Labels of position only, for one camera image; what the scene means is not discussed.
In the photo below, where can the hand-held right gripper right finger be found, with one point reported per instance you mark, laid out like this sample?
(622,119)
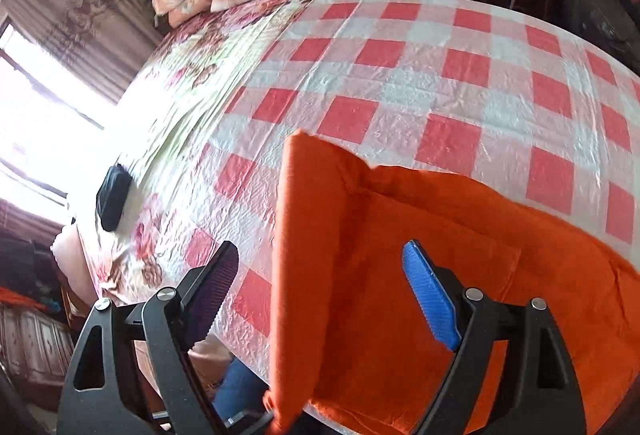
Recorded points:
(430,295)

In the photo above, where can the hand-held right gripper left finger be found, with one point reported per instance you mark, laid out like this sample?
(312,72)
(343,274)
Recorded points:
(215,290)

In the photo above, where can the orange pants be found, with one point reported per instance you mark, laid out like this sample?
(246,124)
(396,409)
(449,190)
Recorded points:
(375,315)

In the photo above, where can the person's leg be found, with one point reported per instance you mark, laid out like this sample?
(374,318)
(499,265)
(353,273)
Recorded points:
(242,390)

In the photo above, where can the dark cloth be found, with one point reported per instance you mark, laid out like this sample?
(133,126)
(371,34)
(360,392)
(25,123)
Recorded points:
(113,197)

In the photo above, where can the carved wooden cabinet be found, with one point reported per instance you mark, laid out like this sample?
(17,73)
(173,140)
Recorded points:
(35,345)

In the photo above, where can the floral bed sheet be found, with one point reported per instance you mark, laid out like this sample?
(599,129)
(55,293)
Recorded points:
(200,80)

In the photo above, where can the red checkered cloth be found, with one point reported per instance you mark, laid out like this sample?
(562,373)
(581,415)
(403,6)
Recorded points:
(400,80)

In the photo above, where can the pink patterned curtain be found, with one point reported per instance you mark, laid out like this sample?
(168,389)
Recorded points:
(75,15)

